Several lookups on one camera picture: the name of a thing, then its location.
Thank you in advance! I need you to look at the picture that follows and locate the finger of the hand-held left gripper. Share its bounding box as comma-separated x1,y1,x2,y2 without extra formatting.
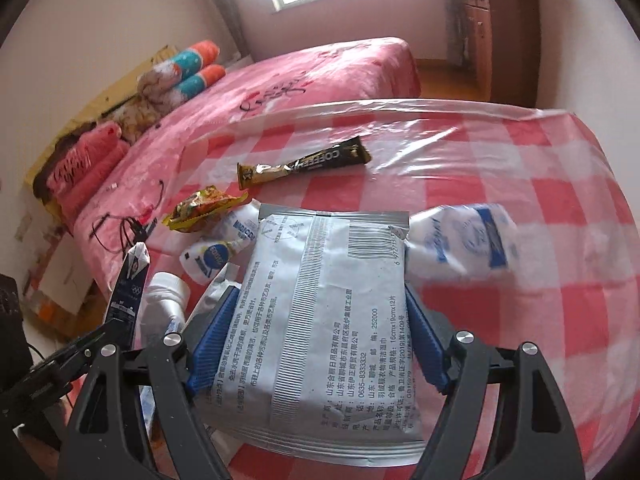
30,330,108,378

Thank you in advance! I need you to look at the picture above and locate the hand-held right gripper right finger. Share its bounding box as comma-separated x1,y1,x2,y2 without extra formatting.
404,285,586,480

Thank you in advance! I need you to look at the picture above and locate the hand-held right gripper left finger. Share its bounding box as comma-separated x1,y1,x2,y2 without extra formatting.
59,285,241,480

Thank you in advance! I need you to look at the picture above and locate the silver wet wipes packet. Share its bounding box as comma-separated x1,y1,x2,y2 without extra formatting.
202,203,426,468

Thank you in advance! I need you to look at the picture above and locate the white blue tissue pack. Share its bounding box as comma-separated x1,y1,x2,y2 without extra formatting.
404,203,518,281

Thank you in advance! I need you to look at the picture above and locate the yellow snack wrapper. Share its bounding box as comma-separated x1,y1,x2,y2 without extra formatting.
161,186,249,233

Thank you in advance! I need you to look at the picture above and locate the cardboard box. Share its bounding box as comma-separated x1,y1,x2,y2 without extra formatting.
22,220,108,341

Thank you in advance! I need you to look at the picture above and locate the white plastic bottle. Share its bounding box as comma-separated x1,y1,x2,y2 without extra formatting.
134,272,192,348

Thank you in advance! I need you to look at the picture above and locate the dark blue milk carton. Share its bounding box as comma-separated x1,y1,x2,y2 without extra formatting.
102,242,151,351

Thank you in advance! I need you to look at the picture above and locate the black box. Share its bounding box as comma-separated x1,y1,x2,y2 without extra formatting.
0,274,23,361

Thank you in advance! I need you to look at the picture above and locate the pink checked tablecloth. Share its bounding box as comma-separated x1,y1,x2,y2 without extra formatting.
145,97,636,480

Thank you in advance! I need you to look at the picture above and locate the pink knitted pillow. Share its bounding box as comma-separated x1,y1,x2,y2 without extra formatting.
59,140,132,222
47,122,123,193

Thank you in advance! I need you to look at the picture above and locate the black gold coffee stick packet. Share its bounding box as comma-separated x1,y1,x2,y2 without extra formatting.
237,136,372,191

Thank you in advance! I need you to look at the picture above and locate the floral beige pillow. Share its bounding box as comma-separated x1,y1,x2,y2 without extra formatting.
114,100,166,143

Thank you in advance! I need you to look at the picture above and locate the orange teal bolster pillow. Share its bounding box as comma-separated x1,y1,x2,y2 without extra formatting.
150,64,227,107
137,40,222,96

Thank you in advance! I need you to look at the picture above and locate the yellow headboard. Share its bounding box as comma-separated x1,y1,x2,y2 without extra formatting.
25,45,178,186

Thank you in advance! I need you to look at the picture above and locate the bed with pink blanket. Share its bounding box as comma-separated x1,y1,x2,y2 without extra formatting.
70,37,422,293

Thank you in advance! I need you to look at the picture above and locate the brown wooden wardrobe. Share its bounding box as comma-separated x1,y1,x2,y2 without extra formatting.
452,0,541,106

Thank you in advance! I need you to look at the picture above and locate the black cable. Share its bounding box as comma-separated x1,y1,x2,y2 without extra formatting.
90,180,166,253

